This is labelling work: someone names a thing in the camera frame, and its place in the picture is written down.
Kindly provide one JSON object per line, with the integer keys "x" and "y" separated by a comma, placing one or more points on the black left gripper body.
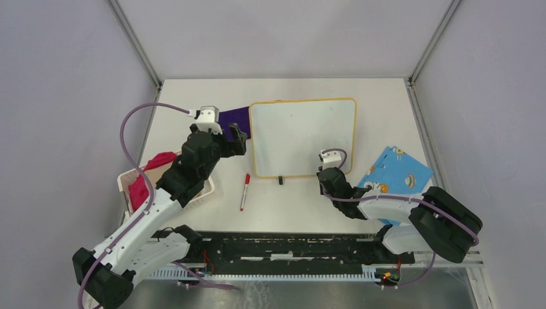
{"x": 228, "y": 148}

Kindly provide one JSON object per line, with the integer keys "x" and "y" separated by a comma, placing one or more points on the red capped whiteboard marker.
{"x": 245, "y": 190}

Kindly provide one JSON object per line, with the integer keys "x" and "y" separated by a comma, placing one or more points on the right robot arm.
{"x": 432, "y": 220}

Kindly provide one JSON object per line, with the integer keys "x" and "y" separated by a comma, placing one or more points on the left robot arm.
{"x": 110, "y": 271}

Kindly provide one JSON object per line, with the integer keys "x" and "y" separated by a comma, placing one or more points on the yellow framed whiteboard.
{"x": 288, "y": 135}

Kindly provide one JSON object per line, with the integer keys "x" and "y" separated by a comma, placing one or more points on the purple cloth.
{"x": 240, "y": 116}

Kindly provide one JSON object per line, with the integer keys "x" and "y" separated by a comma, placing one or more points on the white plastic basket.
{"x": 163, "y": 171}

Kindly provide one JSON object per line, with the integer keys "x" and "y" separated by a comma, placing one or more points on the blue cartoon print cloth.
{"x": 394, "y": 172}

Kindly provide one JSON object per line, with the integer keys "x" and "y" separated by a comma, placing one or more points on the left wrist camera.
{"x": 206, "y": 119}

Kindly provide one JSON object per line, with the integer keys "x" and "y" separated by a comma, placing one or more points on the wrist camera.
{"x": 206, "y": 119}
{"x": 330, "y": 159}

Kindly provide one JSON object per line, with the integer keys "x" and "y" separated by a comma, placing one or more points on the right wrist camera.
{"x": 330, "y": 159}

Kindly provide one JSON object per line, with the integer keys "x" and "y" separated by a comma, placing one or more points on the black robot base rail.
{"x": 265, "y": 253}

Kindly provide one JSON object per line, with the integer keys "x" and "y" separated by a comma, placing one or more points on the left aluminium frame post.
{"x": 134, "y": 41}

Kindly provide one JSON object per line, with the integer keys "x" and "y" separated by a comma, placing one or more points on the white slotted cable duct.
{"x": 177, "y": 273}

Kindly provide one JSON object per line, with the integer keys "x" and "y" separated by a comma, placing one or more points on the grey aluminium frame post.
{"x": 439, "y": 31}

